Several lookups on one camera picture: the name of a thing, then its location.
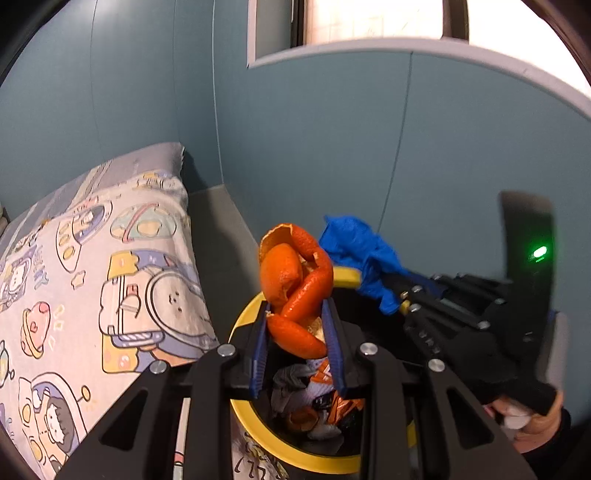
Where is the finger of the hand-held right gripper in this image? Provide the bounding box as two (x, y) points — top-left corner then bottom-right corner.
(401, 300), (444, 352)
(385, 272), (462, 301)

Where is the person's right hand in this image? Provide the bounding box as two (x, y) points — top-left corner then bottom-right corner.
(482, 391), (572, 455)

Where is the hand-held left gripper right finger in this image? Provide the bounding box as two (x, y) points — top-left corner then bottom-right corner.
(321, 298), (539, 480)

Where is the blue rubber glove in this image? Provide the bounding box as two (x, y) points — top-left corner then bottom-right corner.
(318, 215), (411, 317)

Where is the grey pink wrapper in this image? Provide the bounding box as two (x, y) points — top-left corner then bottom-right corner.
(271, 364), (319, 414)

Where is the window with white frame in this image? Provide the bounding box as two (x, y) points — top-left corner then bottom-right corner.
(247, 0), (591, 134)

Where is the large orange peel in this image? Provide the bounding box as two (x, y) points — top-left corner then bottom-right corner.
(259, 223), (334, 360)

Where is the black bin with yellow rim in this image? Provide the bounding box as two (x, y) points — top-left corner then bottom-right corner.
(228, 265), (416, 476)

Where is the bed with striped blue sheet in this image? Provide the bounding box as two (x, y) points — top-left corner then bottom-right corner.
(0, 142), (287, 480)

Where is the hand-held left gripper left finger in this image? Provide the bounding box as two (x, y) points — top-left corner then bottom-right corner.
(58, 300), (274, 480)

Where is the plain orange candy wrapper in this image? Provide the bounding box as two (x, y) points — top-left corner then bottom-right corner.
(330, 392), (365, 423)

